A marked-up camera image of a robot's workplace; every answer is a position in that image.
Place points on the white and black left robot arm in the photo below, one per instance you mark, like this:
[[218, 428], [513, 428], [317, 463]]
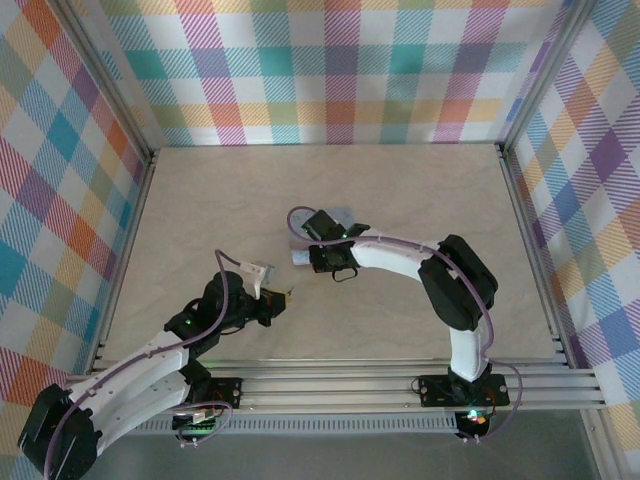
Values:
[[125, 380]]

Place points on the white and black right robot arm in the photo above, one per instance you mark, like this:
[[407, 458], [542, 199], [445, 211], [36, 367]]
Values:
[[390, 260]]

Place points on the grey metal sheet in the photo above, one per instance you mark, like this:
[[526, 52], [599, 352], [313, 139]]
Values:
[[325, 457]]

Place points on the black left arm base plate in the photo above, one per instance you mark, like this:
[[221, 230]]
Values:
[[230, 392]]

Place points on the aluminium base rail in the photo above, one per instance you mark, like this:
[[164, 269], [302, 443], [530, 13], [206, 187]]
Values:
[[325, 390]]

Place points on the aluminium side rail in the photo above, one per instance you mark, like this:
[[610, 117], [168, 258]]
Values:
[[136, 220], [526, 225]]

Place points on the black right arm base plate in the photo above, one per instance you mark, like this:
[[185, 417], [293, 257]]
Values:
[[432, 392]]

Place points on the aluminium frame post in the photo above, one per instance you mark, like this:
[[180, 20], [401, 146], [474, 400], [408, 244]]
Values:
[[543, 75], [112, 85]]

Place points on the aluminium frame leg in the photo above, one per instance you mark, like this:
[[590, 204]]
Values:
[[600, 445]]

